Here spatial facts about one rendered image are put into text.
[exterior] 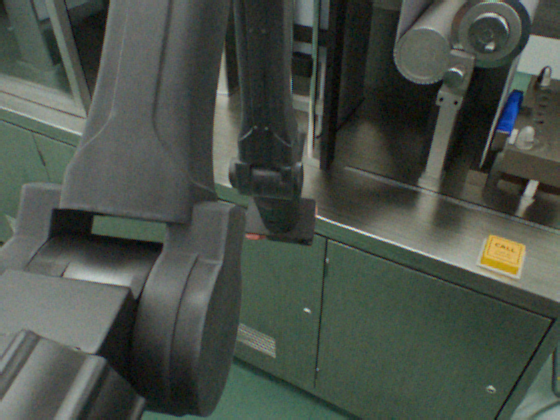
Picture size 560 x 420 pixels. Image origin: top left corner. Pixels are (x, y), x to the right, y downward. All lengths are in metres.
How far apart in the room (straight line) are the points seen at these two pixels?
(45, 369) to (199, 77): 0.14
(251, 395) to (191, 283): 1.65
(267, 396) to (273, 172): 1.35
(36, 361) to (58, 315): 0.03
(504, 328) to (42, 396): 1.07
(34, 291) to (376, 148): 1.17
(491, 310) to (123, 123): 1.00
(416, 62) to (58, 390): 1.06
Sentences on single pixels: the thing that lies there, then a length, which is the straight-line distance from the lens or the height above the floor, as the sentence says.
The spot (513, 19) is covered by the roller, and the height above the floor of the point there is 1.28.
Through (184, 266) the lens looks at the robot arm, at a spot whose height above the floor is 1.47.
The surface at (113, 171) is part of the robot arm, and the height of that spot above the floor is 1.49.
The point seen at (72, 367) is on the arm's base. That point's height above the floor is 1.48.
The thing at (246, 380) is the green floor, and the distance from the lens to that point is 1.88.
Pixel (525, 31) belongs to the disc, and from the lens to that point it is 1.10.
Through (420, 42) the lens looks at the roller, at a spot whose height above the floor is 1.20.
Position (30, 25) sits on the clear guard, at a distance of 1.53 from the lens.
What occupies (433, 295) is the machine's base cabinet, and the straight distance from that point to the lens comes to 1.17.
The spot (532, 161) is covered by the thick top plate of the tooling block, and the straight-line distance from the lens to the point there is 1.18.
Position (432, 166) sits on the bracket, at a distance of 1.22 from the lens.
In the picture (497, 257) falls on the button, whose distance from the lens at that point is 1.06.
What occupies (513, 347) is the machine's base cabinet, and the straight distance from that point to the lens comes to 1.22.
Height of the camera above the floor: 1.63
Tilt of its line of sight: 41 degrees down
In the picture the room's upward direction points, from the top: straight up
